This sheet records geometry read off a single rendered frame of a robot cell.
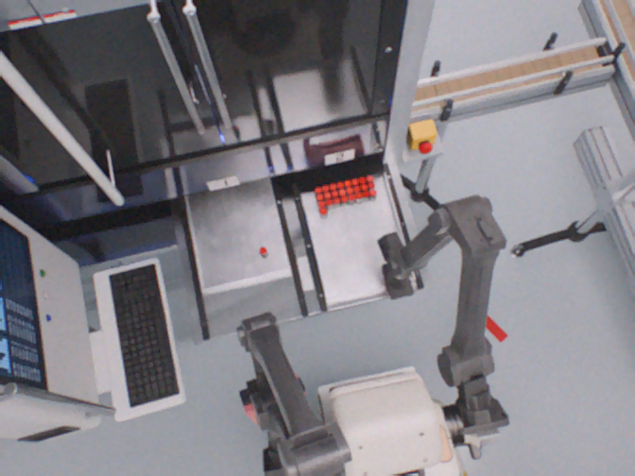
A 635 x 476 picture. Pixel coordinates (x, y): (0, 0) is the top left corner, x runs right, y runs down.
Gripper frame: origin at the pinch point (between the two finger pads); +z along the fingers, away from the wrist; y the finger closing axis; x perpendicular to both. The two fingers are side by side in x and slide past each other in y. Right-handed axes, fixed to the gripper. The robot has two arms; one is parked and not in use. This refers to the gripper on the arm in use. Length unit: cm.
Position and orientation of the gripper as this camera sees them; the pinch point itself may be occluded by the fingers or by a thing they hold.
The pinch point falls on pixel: (395, 287)
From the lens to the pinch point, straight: 194.5
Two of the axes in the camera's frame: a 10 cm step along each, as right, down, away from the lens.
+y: -2.3, -9.2, 3.2
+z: 0.3, 3.3, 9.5
